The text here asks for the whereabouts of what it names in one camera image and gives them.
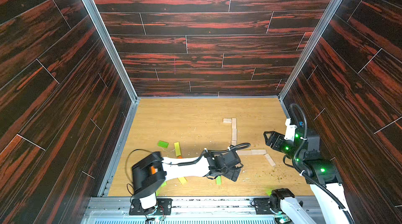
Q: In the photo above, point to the natural wood block neck top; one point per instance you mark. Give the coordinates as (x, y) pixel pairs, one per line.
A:
(234, 123)

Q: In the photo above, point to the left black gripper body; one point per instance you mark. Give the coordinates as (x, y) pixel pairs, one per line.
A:
(229, 172)

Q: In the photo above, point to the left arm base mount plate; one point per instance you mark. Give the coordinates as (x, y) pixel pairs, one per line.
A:
(157, 207)

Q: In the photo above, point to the light green block centre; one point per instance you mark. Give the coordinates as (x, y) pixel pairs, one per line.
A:
(219, 180)

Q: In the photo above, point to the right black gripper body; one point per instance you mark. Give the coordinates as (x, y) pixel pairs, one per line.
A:
(274, 139)

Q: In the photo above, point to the small green block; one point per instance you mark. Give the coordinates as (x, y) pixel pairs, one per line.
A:
(163, 144)

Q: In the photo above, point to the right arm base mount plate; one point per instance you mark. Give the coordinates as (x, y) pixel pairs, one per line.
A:
(262, 206)

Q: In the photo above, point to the aluminium front rail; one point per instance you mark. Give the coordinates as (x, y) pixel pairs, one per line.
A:
(205, 210)

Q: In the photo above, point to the natural wood block neck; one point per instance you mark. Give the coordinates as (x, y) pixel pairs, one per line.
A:
(234, 123)
(234, 134)

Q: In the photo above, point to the natural wood block diagonal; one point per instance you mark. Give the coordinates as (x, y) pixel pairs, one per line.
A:
(244, 152)

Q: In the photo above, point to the yellow block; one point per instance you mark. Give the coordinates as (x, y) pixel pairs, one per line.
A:
(177, 149)
(182, 180)

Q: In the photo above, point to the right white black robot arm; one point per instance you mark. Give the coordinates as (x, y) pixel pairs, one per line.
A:
(321, 175)

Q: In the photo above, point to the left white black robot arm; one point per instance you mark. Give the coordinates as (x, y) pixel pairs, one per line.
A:
(145, 184)

